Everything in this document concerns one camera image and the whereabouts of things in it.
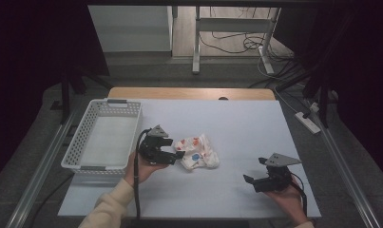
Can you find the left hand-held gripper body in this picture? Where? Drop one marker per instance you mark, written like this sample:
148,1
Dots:
154,152

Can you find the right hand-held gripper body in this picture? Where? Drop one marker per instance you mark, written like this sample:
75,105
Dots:
274,182

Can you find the person's left hand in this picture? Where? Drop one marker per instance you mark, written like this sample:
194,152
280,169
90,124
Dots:
144,171

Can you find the person's right hand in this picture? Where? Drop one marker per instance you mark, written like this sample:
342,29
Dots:
285,202

